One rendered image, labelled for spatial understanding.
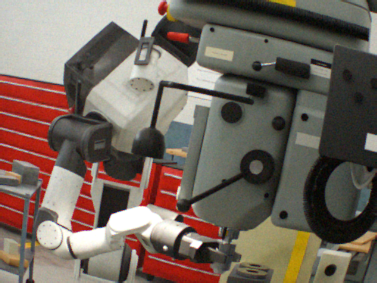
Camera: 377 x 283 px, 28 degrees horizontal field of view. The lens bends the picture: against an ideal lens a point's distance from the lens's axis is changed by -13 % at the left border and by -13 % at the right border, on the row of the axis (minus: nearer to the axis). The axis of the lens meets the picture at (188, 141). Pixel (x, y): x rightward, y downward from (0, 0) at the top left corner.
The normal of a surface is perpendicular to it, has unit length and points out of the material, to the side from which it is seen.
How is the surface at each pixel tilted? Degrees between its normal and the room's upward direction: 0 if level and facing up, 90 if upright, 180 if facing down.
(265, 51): 90
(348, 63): 90
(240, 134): 90
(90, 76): 59
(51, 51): 90
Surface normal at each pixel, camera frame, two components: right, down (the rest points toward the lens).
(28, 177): 0.60, 0.17
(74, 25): -0.27, 0.00
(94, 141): 0.84, 0.21
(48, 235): -0.29, -0.30
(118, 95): 0.14, -0.46
